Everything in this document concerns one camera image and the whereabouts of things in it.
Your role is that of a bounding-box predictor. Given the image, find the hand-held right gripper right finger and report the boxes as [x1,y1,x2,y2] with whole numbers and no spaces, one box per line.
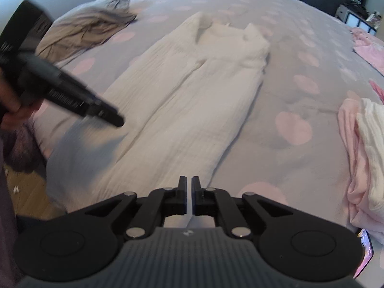
[191,176,294,240]

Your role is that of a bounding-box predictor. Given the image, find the grey crumpled garment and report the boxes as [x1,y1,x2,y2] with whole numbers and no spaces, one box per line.
[35,0,138,64]

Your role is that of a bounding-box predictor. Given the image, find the white bedside shelf unit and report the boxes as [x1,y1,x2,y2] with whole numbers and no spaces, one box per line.
[334,2,381,36]

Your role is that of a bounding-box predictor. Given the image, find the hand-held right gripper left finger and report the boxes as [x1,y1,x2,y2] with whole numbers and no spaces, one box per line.
[85,176,187,240]

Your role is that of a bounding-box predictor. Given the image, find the smartphone with lit screen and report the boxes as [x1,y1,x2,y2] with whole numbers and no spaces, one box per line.
[352,228,374,279]

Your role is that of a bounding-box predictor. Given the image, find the white textured shirt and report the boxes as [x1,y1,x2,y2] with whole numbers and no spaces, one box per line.
[46,11,271,216]

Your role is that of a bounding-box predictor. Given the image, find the purple fluffy rug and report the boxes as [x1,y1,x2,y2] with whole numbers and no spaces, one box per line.
[1,122,48,174]

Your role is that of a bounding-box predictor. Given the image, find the person's left hand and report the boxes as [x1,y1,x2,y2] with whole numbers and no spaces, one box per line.
[0,69,43,131]

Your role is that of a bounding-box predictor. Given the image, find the pink and white clothes pile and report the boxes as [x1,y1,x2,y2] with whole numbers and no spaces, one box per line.
[337,97,384,233]

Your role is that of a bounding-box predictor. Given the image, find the light pink printed garment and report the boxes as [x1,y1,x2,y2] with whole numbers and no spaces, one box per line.
[350,26,384,76]

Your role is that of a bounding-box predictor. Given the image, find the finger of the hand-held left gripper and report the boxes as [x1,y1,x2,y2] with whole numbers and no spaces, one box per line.
[89,95,126,128]

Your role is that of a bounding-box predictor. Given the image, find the white crinkled garment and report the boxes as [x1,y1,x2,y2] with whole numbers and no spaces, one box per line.
[355,97,384,216]

